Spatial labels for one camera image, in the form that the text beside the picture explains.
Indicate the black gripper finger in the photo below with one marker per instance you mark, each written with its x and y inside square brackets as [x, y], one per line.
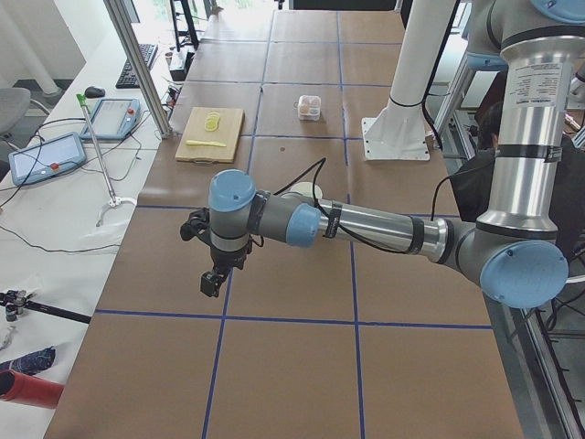
[221, 275]
[209, 283]

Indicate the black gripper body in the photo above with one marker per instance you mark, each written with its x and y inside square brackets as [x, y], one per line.
[227, 259]

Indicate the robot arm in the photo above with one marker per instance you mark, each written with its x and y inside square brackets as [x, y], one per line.
[510, 251]

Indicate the yellow plastic knife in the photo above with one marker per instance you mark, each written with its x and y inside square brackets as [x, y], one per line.
[205, 143]

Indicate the metal reacher grabber tool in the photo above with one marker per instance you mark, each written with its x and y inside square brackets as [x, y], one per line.
[114, 200]

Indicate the bamboo cutting board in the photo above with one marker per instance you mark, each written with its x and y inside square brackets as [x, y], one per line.
[229, 127]

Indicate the white round bowl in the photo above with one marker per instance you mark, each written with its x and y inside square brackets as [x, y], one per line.
[307, 189]

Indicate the blue teach pendant far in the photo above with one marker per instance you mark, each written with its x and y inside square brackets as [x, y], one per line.
[113, 119]

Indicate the blue teach pendant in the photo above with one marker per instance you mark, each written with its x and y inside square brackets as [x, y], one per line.
[113, 119]
[50, 159]

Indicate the blue teach pendant near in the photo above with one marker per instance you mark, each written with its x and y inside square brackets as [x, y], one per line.
[50, 159]

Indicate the black computer mouse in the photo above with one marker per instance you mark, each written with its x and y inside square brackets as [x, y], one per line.
[94, 92]

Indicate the black tripod rod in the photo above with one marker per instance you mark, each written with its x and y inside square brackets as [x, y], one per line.
[15, 302]

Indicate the red cylinder bottle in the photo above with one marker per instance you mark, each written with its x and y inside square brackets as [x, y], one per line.
[29, 390]

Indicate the person in dark jacket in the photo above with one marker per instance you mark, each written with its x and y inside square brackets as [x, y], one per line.
[471, 184]

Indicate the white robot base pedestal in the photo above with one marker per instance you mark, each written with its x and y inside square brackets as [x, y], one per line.
[398, 132]

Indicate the aluminium frame post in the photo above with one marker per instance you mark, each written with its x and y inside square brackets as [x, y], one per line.
[122, 23]

